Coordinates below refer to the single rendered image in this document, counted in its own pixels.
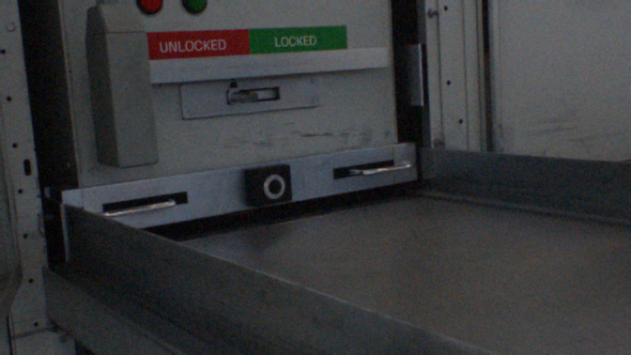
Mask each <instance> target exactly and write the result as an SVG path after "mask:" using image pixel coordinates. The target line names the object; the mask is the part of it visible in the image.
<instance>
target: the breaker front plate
mask: <svg viewBox="0 0 631 355"><path fill-rule="evenodd" d="M96 5H97V3H95V0H61V8H62V17H63V26H64V35H65V45H66V54H67V55H68V63H69V81H70V90H71V100H72V110H73V118H74V128H75V136H76V146H77V155H78V164H80V174H81V183H82V187H87V186H95V185H101V184H110V183H117V182H124V180H131V179H138V178H152V177H159V176H167V175H173V174H181V173H188V172H195V171H203V170H210V169H217V168H225V167H231V165H239V164H245V163H254V162H266V161H274V160H280V159H288V158H296V157H303V156H310V155H317V154H324V153H332V152H338V150H347V149H353V148H361V147H374V146H381V145H389V144H396V128H395V110H394V89H393V69H392V30H391V12H390V0H207V5H206V8H205V10H204V11H203V12H201V13H199V14H191V13H189V12H188V11H187V10H186V9H185V8H184V6H183V4H182V0H162V9H161V11H160V12H158V13H157V14H154V15H146V14H145V13H143V12H142V11H141V10H140V9H139V11H140V14H141V18H142V21H143V25H144V28H145V30H146V31H144V32H165V31H194V30H224V29H253V28H282V27H311V26H341V25H346V33H347V49H348V50H359V49H360V48H377V47H387V55H388V67H387V68H378V69H351V70H337V71H322V72H309V73H295V74H281V75H267V76H253V77H239V79H235V81H232V79H225V80H212V81H198V82H184V83H170V84H155V85H152V90H153V100H154V112H155V123H156V133H157V144H158V154H159V161H158V162H157V163H155V164H148V165H140V167H132V168H125V169H120V168H114V167H110V165H104V164H100V163H99V162H98V154H97V145H96V134H95V126H94V117H93V116H92V106H91V98H90V87H89V78H88V68H87V59H86V48H85V39H86V21H87V9H88V8H89V7H93V6H96ZM234 82H236V84H237V86H238V87H235V89H251V88H263V87H275V86H278V97H279V99H278V100H267V101H257V102H245V103H241V104H238V105H232V104H227V94H226V90H231V89H233V88H230V85H231V83H234Z"/></svg>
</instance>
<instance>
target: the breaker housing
mask: <svg viewBox="0 0 631 355"><path fill-rule="evenodd" d="M18 7H19V16H20V24H21V33H22V42H23V58H24V60H25V66H26V76H27V84H28V93H29V101H30V111H31V118H32V128H33V135H34V145H35V154H36V162H38V178H39V187H48V186H55V185H65V186H67V185H71V186H75V187H79V188H81V187H82V183H81V174H80V164H78V155H77V146H76V136H75V128H74V118H73V110H72V100H71V90H70V81H69V63H68V55H67V54H66V45H65V35H64V26H63V17H62V8H61V0H18ZM390 12H391V30H392V6H391V0H390ZM392 69H393V89H394V110H395V128H396V143H397V125H396V105H395V85H394V65H393V46H392Z"/></svg>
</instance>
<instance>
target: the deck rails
mask: <svg viewBox="0 0 631 355"><path fill-rule="evenodd" d="M434 163H435V185H436V191H435V192H431V193H421V194H420V197H421V198H428V199H436V200H441V201H449V202H455V203H462V204H469V205H476V206H483V207H489V208H502V209H509V210H510V211H515V212H523V213H529V214H536V215H543V216H550V217H557V218H564V219H570V220H578V221H584V222H591V223H598V224H610V226H617V227H624V228H631V162H615V161H601V160H587V159H573V158H559V157H545V156H531V155H516V154H502V153H488V151H486V152H474V150H461V149H448V148H434ZM63 205H65V214H66V223H67V232H68V242H69V259H70V261H67V265H69V266H70V267H72V268H73V269H74V270H77V271H79V272H80V273H82V274H84V275H86V276H87V277H89V278H91V279H94V280H96V281H97V282H99V283H100V284H101V285H103V286H105V287H108V288H110V289H112V290H113V291H114V292H116V293H118V294H120V295H123V296H124V297H126V298H128V300H130V301H132V302H134V303H137V304H139V305H141V306H142V307H144V308H146V309H147V310H149V311H151V312H153V314H155V315H157V316H159V317H161V318H163V319H166V320H168V321H169V322H171V323H173V324H175V325H177V326H178V327H180V329H182V330H184V331H186V332H188V333H190V334H192V335H194V336H196V337H198V338H200V339H202V340H203V341H205V342H207V344H210V345H212V346H213V347H215V348H217V349H219V350H220V351H222V352H225V353H227V354H229V355H501V354H499V353H496V352H493V351H490V350H486V349H483V348H480V347H476V346H473V345H470V344H467V342H464V341H461V340H458V339H455V338H452V337H450V336H447V335H443V334H440V333H437V332H433V331H429V330H427V329H426V328H424V327H421V326H418V325H414V324H412V323H409V322H406V321H404V320H400V319H397V318H394V317H391V316H386V315H383V313H380V312H378V311H375V310H371V309H368V308H366V307H363V306H360V305H358V304H354V303H351V302H348V301H344V300H340V298H337V297H334V296H332V295H329V294H325V293H323V292H320V291H317V290H314V289H311V288H308V287H305V286H301V285H300V284H297V283H294V282H291V281H288V280H286V279H282V278H279V277H277V276H274V275H271V274H268V273H265V272H262V271H259V270H256V269H255V268H251V267H248V266H245V265H242V264H239V263H236V262H233V261H231V260H228V259H225V258H221V257H218V256H216V255H213V254H212V253H208V252H205V251H202V250H199V249H196V248H193V247H190V246H188V245H185V244H182V243H179V242H175V241H172V240H170V239H168V238H166V237H162V236H159V235H156V234H153V233H150V232H146V231H144V230H142V229H139V228H136V227H132V226H130V225H129V224H124V223H121V222H119V221H116V220H113V219H110V218H106V217H103V216H100V215H98V214H96V213H93V212H89V211H86V209H83V208H77V207H75V206H73V205H70V204H63Z"/></svg>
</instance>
